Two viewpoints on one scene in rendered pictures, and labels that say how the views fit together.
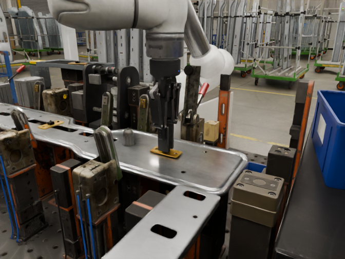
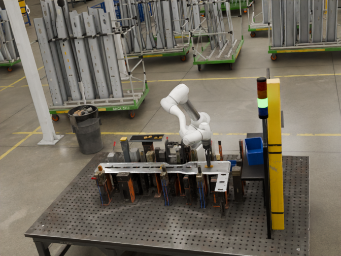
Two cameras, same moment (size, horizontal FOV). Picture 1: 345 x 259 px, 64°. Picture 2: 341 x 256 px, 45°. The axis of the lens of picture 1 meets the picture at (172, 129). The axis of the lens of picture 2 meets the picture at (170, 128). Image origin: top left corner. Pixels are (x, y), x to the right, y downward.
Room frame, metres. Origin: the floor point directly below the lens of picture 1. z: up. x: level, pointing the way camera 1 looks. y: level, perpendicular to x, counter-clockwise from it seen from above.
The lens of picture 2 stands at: (-2.61, 1.11, 3.03)
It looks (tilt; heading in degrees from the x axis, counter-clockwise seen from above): 24 degrees down; 347
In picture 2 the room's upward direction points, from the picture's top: 9 degrees counter-clockwise
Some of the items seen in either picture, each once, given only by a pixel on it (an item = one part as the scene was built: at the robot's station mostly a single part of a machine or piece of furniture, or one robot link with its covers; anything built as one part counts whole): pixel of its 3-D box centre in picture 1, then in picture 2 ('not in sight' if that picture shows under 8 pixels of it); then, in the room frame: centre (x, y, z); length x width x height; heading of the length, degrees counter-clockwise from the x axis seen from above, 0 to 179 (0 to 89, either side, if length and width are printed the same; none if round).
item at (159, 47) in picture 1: (165, 46); (206, 140); (0.68, 0.02, 1.28); 0.09 x 0.09 x 0.06
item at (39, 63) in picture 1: (74, 64); (146, 137); (1.32, 0.46, 1.16); 0.37 x 0.14 x 0.02; 60
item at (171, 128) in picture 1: (168, 135); not in sight; (0.70, 0.01, 1.05); 0.03 x 0.01 x 0.07; 60
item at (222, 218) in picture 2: not in sight; (222, 203); (0.28, 0.07, 0.84); 0.11 x 0.06 x 0.29; 150
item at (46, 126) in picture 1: (51, 123); not in sight; (0.91, 0.42, 1.01); 0.08 x 0.04 x 0.01; 150
